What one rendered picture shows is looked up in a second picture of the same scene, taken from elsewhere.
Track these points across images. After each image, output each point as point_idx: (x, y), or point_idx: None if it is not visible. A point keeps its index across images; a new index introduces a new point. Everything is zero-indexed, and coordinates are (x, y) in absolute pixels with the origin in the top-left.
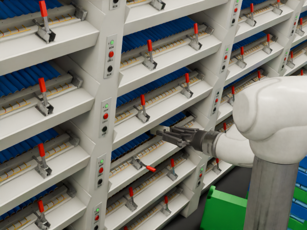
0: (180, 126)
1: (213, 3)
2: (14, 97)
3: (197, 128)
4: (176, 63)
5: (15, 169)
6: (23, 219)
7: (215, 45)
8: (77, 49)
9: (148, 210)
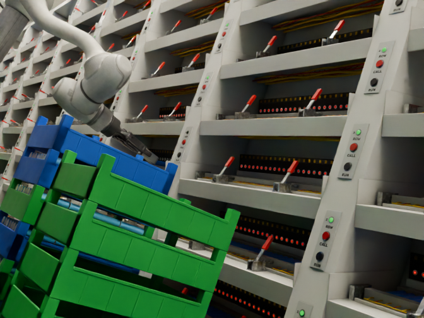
0: (142, 143)
1: (205, 30)
2: None
3: (130, 132)
4: (161, 77)
5: None
6: None
7: (197, 70)
8: (129, 55)
9: None
